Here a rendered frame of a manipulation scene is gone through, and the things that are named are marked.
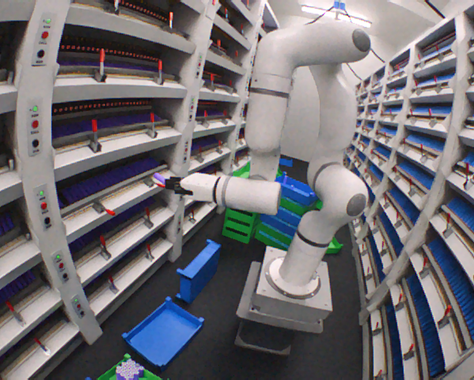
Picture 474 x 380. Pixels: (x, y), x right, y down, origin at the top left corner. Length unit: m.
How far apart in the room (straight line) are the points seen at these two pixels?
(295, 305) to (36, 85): 0.92
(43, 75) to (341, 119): 0.69
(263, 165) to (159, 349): 0.82
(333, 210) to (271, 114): 0.28
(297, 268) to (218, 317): 0.52
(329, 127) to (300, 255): 0.38
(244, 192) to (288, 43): 0.36
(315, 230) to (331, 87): 0.39
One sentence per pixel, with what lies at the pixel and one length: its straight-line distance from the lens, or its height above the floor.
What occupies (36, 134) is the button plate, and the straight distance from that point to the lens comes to 0.56.
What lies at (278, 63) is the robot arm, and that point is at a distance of 0.50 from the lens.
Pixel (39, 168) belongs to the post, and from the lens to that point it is 0.58.
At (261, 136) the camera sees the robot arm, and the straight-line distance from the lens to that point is 0.50.
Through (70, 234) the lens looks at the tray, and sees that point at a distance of 0.70.
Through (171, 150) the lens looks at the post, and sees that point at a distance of 1.05.
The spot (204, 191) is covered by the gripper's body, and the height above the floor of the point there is 0.68.
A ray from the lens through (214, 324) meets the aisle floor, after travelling 1.10.
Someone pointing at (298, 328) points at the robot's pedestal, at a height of 0.28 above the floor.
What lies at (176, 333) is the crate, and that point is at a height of 0.00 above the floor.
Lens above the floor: 0.93
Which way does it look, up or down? 23 degrees down
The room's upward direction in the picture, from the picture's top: 11 degrees clockwise
